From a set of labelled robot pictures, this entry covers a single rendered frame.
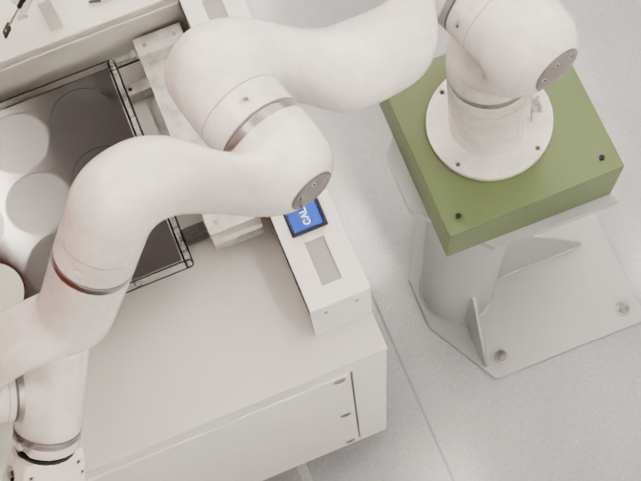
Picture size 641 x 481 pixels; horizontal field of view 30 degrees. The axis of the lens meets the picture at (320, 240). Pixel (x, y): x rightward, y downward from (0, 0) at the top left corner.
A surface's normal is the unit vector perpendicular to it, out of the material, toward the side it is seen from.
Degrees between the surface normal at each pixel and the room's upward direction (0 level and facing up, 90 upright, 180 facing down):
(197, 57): 10
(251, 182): 61
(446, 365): 0
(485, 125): 91
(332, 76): 47
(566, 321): 0
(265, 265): 0
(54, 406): 55
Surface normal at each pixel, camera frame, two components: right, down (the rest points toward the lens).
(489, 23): -0.56, 0.13
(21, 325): -0.38, -0.39
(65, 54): 0.37, 0.87
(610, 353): -0.05, -0.32
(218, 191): 0.00, 0.74
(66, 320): -0.31, 0.66
